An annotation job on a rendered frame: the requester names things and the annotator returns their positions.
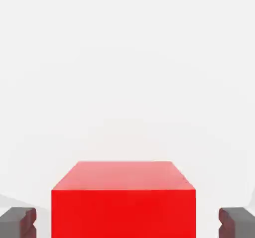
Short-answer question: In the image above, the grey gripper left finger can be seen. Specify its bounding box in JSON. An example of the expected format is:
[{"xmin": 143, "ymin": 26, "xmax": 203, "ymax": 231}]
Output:
[{"xmin": 0, "ymin": 207, "xmax": 37, "ymax": 238}]

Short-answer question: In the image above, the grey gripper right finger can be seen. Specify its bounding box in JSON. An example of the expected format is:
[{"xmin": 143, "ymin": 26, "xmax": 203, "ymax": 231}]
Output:
[{"xmin": 218, "ymin": 207, "xmax": 255, "ymax": 238}]

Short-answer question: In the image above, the small red cube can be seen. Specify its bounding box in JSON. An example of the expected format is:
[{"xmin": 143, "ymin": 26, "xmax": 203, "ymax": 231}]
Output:
[{"xmin": 51, "ymin": 161, "xmax": 196, "ymax": 238}]

